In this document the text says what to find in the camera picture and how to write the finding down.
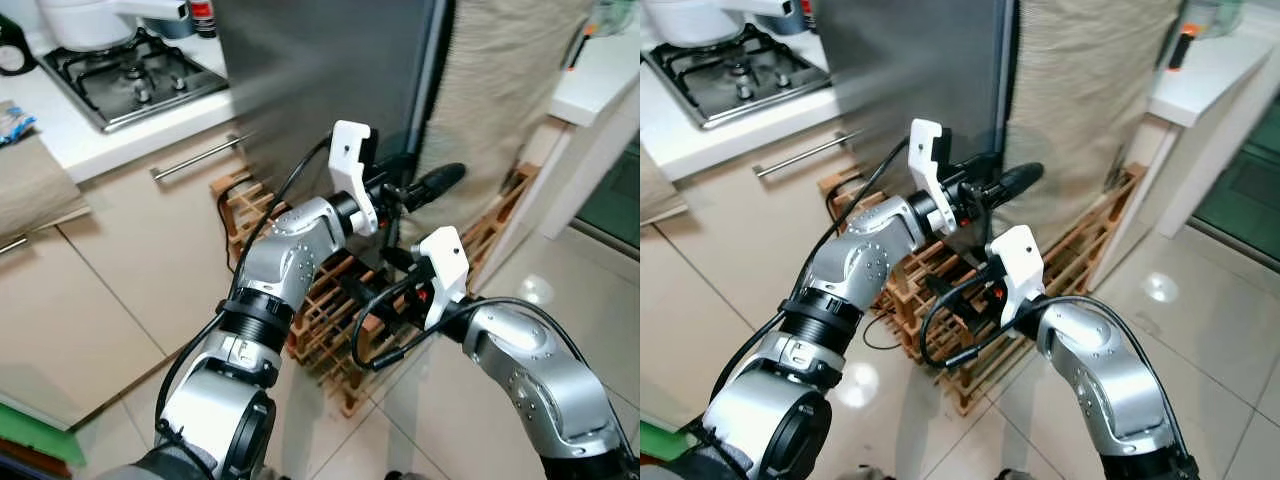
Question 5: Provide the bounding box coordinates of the beige cloth placemat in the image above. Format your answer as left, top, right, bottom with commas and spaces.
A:
640, 148, 677, 226
0, 133, 91, 241

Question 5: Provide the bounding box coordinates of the white side counter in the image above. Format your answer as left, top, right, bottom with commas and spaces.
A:
1148, 35, 1276, 128
548, 30, 641, 128

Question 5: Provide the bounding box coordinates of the green box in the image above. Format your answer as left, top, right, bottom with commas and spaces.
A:
0, 400, 86, 468
640, 418, 691, 463

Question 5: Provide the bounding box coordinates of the steel gas hob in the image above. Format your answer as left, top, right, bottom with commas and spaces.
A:
642, 25, 836, 131
38, 28, 233, 134

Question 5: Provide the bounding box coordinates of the beige curtain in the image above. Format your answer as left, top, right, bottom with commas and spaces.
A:
990, 0, 1186, 246
415, 0, 601, 221

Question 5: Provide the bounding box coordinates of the white pot with handle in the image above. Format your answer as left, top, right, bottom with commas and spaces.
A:
645, 0, 791, 49
38, 0, 191, 53

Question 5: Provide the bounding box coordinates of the beige kitchen cabinet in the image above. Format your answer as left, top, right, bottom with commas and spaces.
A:
640, 125, 871, 431
0, 120, 261, 431

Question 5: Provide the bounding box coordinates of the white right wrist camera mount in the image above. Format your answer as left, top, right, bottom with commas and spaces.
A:
413, 226, 471, 331
987, 225, 1047, 326

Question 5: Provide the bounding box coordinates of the pale green glass jar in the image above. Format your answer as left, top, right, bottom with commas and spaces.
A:
590, 0, 641, 36
1182, 0, 1279, 41

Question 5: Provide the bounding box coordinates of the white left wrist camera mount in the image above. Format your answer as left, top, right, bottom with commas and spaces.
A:
329, 120, 382, 238
908, 118, 959, 237

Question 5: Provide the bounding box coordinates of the wooden wine rack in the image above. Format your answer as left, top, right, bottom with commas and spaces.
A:
818, 163, 1148, 416
208, 163, 541, 418

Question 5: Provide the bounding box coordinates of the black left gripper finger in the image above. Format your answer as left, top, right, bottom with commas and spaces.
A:
985, 163, 1046, 211
403, 163, 468, 211

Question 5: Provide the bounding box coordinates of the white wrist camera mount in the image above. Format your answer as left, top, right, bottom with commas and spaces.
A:
908, 118, 959, 237
329, 120, 382, 238
413, 226, 471, 331
987, 225, 1047, 326

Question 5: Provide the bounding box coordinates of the long steel drawer handle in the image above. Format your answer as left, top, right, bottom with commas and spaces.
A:
150, 132, 253, 182
752, 130, 863, 179

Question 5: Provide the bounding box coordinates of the blue printed plastic bread bag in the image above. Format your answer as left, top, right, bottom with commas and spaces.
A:
0, 100, 38, 148

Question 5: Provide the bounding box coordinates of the dark grey fridge door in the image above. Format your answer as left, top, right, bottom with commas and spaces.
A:
213, 0, 453, 206
815, 0, 1021, 191

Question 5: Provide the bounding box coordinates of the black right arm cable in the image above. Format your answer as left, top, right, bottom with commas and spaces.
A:
920, 275, 1201, 461
350, 275, 641, 461

